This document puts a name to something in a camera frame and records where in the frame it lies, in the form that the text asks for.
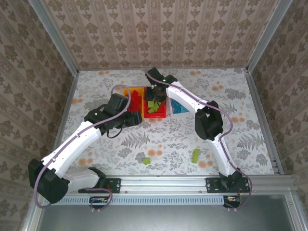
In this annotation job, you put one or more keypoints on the wide blue lego brick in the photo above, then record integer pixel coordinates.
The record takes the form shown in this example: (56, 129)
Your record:
(175, 104)

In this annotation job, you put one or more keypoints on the small green lego brick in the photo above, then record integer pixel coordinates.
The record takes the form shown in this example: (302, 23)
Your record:
(146, 161)
(151, 104)

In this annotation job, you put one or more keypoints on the small electronics board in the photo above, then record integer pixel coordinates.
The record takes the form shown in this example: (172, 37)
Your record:
(232, 199)
(101, 200)

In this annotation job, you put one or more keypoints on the wide red lego brick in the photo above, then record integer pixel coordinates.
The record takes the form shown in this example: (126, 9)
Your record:
(136, 95)

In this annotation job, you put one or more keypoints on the red plastic bin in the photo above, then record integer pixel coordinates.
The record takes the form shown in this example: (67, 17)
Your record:
(155, 115)

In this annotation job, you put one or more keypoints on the aluminium table side rail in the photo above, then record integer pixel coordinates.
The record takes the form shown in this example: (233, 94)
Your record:
(262, 115)
(68, 106)

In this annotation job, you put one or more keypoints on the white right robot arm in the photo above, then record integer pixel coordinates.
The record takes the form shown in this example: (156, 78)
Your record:
(183, 96)

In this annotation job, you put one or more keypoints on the sloped green lego brick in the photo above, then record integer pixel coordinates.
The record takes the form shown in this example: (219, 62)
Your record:
(159, 106)

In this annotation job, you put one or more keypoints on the aluminium frame post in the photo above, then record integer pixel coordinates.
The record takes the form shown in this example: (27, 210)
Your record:
(269, 33)
(53, 36)

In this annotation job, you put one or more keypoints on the tall red lego brick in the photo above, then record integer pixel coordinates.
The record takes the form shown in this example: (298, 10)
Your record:
(134, 106)

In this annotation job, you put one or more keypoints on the teal sloped lego brick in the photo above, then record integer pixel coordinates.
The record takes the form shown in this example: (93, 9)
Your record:
(175, 110)

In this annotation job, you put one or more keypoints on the long green lego brick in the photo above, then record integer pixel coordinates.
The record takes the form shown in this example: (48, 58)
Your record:
(152, 110)
(195, 156)

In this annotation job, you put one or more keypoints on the white plastic bin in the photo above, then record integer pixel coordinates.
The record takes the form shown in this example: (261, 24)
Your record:
(179, 113)

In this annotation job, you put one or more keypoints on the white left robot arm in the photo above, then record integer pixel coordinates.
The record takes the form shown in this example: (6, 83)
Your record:
(72, 146)

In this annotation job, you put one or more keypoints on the yellow plastic bin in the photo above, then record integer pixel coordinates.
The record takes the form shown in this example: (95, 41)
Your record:
(126, 92)

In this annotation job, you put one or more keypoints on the grey metal sheet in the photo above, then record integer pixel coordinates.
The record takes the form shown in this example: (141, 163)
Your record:
(168, 219)

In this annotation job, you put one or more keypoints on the floral tablecloth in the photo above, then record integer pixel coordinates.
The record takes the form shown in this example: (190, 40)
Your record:
(168, 139)

